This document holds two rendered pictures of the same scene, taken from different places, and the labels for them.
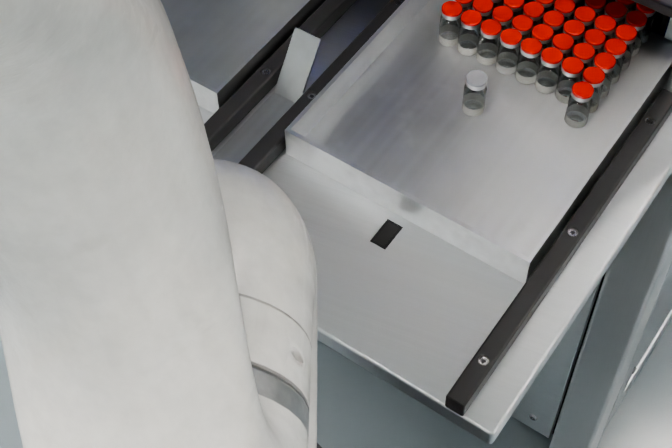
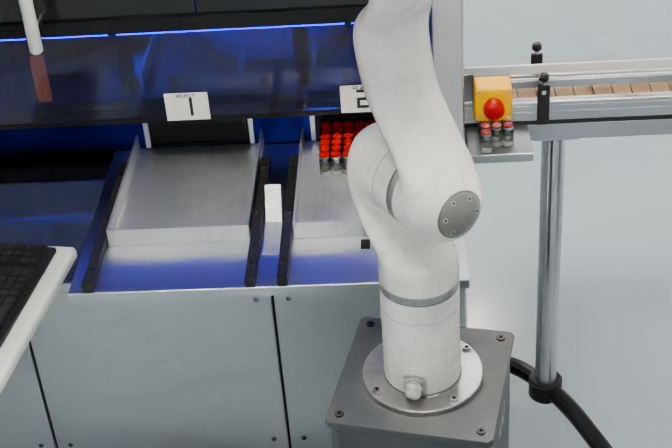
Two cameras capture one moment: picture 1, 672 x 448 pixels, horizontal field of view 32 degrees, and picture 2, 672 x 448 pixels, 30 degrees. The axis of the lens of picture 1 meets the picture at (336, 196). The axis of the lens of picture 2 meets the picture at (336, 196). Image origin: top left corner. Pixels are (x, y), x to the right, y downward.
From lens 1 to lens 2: 1.41 m
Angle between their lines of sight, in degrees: 30
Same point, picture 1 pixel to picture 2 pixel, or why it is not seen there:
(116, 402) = (433, 136)
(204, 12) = (201, 210)
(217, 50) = (223, 220)
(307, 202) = (320, 249)
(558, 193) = not seen: hidden behind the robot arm
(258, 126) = (271, 235)
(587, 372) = not seen: hidden behind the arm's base
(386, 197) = (356, 228)
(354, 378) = not seen: outside the picture
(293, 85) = (275, 213)
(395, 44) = (303, 184)
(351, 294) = (370, 267)
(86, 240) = (425, 72)
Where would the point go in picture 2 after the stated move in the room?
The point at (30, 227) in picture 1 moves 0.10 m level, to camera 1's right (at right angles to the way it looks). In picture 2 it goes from (415, 69) to (476, 45)
